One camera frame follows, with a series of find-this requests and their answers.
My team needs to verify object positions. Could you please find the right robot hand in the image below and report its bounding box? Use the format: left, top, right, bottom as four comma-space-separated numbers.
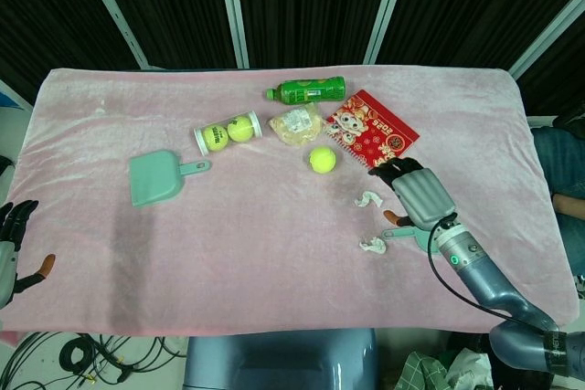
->
367, 156, 459, 231

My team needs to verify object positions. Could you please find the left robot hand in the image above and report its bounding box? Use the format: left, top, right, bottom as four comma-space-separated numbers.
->
0, 199, 58, 311

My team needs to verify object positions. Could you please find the small teal brush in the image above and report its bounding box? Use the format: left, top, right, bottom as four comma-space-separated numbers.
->
381, 227, 443, 258

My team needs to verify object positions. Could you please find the white paper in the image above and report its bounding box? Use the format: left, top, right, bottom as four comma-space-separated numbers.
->
358, 237, 388, 255
354, 190, 384, 208

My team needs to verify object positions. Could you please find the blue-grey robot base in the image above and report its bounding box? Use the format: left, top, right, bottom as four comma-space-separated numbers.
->
182, 328, 380, 390

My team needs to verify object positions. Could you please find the red spiral notebook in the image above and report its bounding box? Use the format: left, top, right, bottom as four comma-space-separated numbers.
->
324, 89, 420, 177

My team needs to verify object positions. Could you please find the loose yellow tennis ball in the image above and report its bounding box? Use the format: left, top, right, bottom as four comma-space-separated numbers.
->
309, 146, 337, 174

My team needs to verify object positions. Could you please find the person in blue jeans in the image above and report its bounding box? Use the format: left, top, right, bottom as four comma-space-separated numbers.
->
529, 106, 585, 281

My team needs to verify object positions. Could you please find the clear snack bag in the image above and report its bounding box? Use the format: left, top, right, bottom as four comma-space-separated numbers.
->
267, 103, 326, 148

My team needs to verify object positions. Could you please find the green plastic bottle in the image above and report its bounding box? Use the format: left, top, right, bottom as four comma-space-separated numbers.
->
266, 75, 346, 106

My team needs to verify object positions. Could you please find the pink fleece tablecloth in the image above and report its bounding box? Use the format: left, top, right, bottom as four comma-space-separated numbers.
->
0, 65, 580, 334

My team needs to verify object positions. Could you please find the teal dustpan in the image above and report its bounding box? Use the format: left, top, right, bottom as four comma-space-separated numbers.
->
128, 149, 213, 208

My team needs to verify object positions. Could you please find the green checkered cloth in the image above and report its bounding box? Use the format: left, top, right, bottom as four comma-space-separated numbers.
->
393, 351, 452, 390

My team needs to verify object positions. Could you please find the crumpled white cloth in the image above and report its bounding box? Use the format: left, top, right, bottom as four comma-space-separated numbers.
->
445, 347, 495, 390

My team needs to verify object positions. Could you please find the plain tubed tennis ball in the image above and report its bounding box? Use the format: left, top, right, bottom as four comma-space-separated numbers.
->
227, 116, 254, 143

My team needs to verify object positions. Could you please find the tennis ball with black print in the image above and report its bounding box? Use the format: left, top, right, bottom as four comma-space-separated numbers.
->
203, 124, 229, 153

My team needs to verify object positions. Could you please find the black pleated curtain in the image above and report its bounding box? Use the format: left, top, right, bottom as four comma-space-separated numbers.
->
0, 0, 585, 117

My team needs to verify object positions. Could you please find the clear tennis ball tube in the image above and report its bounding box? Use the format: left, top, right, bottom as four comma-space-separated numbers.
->
193, 109, 264, 157

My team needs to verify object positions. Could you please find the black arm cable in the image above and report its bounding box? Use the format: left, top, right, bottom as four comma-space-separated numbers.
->
427, 214, 561, 332

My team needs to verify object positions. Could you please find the black floor cable tangle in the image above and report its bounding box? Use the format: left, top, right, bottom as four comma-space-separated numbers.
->
0, 330, 188, 390

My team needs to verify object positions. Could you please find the white frame post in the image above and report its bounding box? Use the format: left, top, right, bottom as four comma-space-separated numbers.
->
216, 0, 250, 69
364, 0, 413, 65
72, 0, 150, 69
508, 0, 585, 81

